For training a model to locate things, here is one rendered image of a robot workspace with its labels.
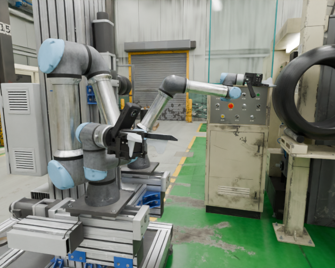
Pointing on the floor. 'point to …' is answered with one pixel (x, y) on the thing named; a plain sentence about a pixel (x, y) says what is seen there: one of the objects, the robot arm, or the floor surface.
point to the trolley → (126, 85)
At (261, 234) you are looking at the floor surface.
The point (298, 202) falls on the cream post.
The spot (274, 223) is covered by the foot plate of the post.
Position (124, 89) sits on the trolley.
